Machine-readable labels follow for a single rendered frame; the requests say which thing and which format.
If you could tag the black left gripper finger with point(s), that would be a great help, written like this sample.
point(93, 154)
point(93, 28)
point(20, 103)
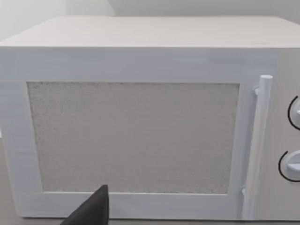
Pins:
point(93, 208)

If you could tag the pale microwave door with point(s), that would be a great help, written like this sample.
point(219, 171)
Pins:
point(131, 138)

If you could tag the pale microwave oven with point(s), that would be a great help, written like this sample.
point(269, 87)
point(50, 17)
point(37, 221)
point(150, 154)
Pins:
point(164, 32)

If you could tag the pale microwave knob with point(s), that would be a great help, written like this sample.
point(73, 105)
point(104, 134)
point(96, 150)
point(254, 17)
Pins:
point(291, 165)
point(295, 112)

